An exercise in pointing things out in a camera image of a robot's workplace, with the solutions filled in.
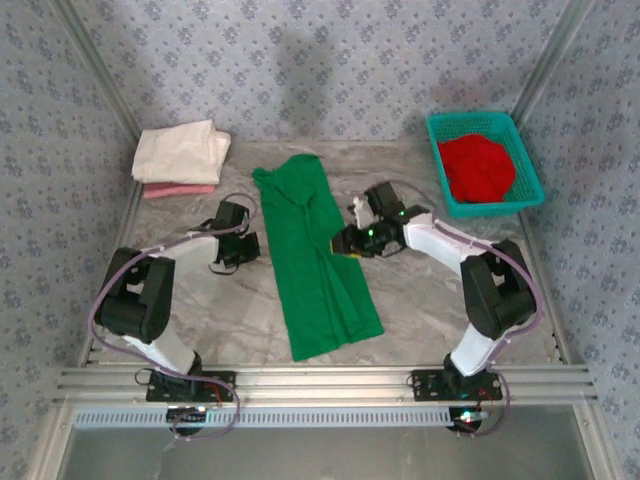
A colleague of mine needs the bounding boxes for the grey slotted cable duct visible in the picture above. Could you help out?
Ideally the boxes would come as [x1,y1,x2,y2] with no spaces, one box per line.
[73,405,464,429]

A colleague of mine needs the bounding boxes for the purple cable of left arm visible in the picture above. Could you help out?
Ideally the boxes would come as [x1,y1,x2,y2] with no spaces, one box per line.
[88,193,259,441]

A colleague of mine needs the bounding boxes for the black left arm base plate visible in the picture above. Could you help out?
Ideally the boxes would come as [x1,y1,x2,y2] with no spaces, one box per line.
[145,368,237,404]

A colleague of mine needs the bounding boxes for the folded white t-shirt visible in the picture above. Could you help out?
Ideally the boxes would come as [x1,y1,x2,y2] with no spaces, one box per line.
[131,119,232,185]

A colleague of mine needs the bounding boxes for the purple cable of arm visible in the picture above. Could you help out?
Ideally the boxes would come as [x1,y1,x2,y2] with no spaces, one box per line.
[384,178,545,439]
[88,193,259,441]

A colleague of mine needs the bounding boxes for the folded pink t-shirt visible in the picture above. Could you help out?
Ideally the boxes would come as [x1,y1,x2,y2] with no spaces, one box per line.
[143,182,217,200]

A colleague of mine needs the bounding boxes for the aluminium mounting rail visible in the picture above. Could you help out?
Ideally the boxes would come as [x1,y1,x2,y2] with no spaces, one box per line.
[54,364,599,404]

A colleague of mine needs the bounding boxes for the teal plastic basket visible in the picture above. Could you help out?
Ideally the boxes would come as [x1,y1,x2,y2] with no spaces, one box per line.
[425,111,546,219]

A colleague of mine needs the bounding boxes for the aluminium frame post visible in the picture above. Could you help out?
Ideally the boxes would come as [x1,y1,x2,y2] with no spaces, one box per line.
[52,0,142,144]
[514,0,596,124]

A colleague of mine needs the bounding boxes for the crumpled red t-shirt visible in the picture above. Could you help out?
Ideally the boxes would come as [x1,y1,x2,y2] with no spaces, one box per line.
[436,133,518,204]

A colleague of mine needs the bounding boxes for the green t-shirt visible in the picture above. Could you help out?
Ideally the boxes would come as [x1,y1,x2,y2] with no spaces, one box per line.
[251,153,385,363]

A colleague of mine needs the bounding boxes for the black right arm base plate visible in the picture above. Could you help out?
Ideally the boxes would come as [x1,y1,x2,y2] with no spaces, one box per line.
[409,368,503,401]

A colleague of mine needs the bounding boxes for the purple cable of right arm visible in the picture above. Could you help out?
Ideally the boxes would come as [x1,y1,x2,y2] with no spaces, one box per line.
[384,178,545,439]

